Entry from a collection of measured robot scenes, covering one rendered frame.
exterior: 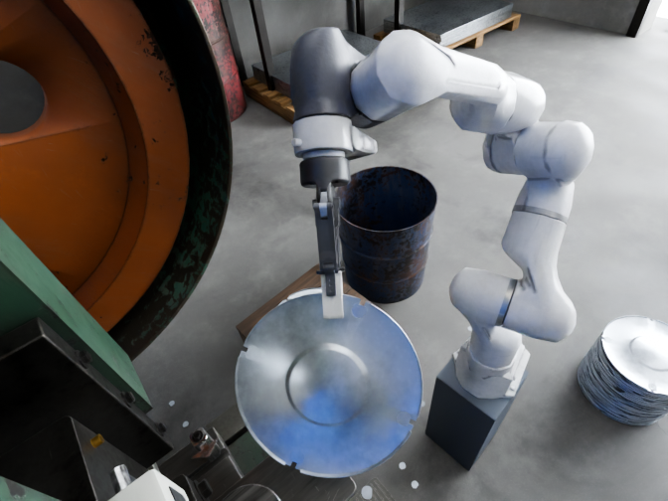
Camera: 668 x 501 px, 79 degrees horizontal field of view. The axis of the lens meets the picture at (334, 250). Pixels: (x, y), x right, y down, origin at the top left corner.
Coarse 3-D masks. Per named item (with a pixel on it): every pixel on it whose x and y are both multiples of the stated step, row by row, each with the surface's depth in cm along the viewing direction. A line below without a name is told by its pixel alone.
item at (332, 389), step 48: (288, 336) 62; (336, 336) 62; (384, 336) 61; (240, 384) 63; (288, 384) 62; (336, 384) 61; (384, 384) 61; (288, 432) 63; (336, 432) 63; (384, 432) 62
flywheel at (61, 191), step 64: (0, 0) 41; (64, 0) 42; (128, 0) 45; (64, 64) 47; (128, 64) 48; (64, 128) 51; (128, 128) 55; (0, 192) 50; (64, 192) 55; (128, 192) 60; (64, 256) 60; (128, 256) 62
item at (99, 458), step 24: (48, 432) 37; (72, 432) 37; (0, 456) 36; (24, 456) 36; (48, 456) 36; (72, 456) 36; (96, 456) 38; (120, 456) 44; (24, 480) 35; (48, 480) 34; (72, 480) 34; (96, 480) 35
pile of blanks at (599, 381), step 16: (592, 352) 143; (592, 368) 142; (608, 368) 134; (592, 384) 143; (608, 384) 135; (624, 384) 129; (592, 400) 145; (608, 400) 138; (624, 400) 134; (640, 400) 129; (656, 400) 126; (608, 416) 143; (624, 416) 138; (640, 416) 135; (656, 416) 134
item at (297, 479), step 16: (272, 464) 70; (240, 480) 69; (256, 480) 68; (272, 480) 68; (288, 480) 68; (304, 480) 68; (320, 480) 68; (336, 480) 67; (352, 480) 67; (224, 496) 67; (240, 496) 67; (256, 496) 66; (272, 496) 66; (288, 496) 66; (304, 496) 66; (320, 496) 66; (336, 496) 66; (352, 496) 66
